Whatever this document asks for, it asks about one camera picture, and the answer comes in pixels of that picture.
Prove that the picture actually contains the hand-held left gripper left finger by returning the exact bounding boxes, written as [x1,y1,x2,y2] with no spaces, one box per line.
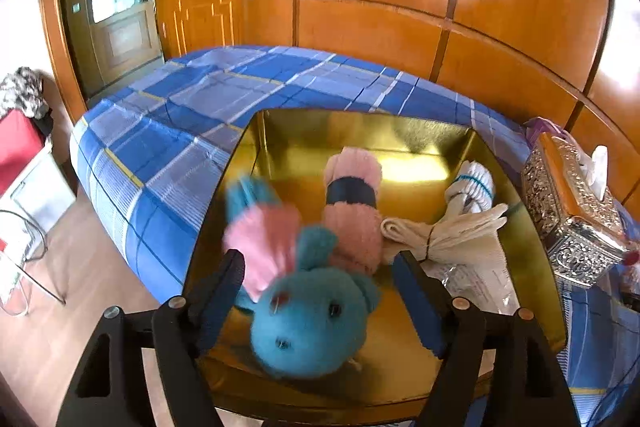
[56,249,246,427]

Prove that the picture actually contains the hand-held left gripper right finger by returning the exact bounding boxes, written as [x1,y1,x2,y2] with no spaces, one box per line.
[392,250,581,427]

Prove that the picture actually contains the clear plastic bag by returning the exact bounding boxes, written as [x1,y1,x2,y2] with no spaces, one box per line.
[430,257,516,313]

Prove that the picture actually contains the white sock bundle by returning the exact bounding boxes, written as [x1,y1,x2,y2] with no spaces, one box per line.
[381,204,508,268]

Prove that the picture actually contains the teal plush rabbit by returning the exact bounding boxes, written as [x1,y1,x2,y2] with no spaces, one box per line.
[222,174,383,380]

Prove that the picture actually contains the pink fuzzy banded sock roll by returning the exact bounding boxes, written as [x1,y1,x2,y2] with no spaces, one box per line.
[322,147,383,278]

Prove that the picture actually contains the white sock with blue stripes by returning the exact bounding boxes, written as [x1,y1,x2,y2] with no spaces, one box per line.
[445,160,496,218]

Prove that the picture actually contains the gold metal tin box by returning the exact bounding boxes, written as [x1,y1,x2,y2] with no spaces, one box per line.
[182,108,568,423]

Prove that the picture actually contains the silver embossed tissue box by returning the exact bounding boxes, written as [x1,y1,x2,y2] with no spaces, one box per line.
[521,133,633,290]

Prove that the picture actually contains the bed with blue plaid sheet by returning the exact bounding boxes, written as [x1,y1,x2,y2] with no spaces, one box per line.
[69,46,640,427]

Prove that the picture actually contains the white storage box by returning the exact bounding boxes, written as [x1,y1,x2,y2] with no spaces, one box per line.
[0,142,76,253]

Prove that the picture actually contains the purple paper carton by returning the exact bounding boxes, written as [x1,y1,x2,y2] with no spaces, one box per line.
[524,117,568,142]

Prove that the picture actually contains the white tissue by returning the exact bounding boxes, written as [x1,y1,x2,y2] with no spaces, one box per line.
[585,146,608,200]

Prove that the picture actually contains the red box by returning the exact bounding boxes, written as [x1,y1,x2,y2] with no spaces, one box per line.
[0,109,48,195]

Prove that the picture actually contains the patterned dark cloth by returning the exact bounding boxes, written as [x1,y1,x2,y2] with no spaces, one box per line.
[0,67,53,120]

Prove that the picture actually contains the wooden door with glass pane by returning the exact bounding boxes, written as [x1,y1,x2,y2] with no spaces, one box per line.
[65,0,166,100]

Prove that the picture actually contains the metal wire rack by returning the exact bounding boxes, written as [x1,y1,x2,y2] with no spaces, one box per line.
[0,207,67,317]

